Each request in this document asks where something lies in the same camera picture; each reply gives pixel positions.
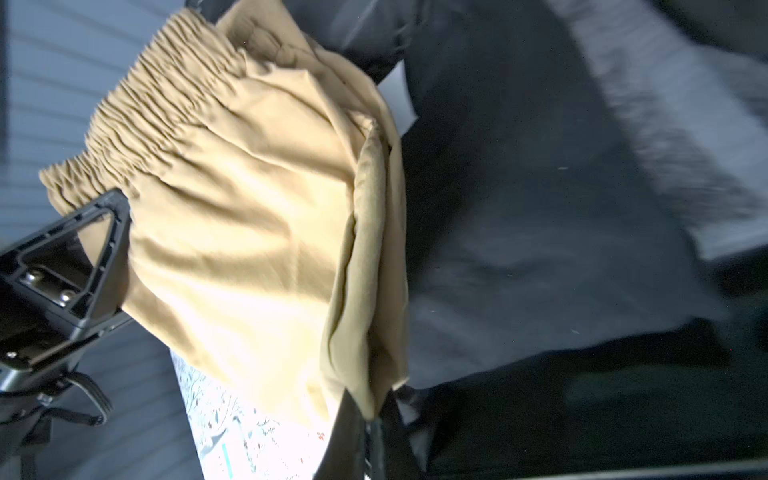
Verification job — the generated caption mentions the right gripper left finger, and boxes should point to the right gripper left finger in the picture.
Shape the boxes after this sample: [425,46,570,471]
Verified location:
[313,391,368,480]

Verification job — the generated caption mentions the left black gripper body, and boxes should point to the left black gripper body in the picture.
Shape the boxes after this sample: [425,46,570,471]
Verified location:
[1,287,132,465]

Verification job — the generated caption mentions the tan shorts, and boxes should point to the tan shorts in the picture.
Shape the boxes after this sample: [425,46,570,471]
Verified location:
[40,1,408,428]

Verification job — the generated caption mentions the black t-shirt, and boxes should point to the black t-shirt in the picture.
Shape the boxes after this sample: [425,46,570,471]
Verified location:
[287,1,728,389]

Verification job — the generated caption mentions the black hard-shell suitcase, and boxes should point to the black hard-shell suitcase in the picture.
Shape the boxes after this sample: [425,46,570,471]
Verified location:
[185,0,768,480]

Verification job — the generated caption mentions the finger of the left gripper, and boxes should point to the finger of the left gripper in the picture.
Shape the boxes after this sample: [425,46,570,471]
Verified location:
[1,190,132,336]

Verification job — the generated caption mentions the floral table cloth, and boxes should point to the floral table cloth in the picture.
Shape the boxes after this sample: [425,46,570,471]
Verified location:
[171,353,328,479]

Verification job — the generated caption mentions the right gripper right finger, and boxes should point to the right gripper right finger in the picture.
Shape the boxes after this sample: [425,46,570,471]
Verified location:
[374,391,423,480]

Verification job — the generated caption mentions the grey towel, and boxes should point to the grey towel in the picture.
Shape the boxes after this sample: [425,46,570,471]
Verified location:
[551,1,767,259]

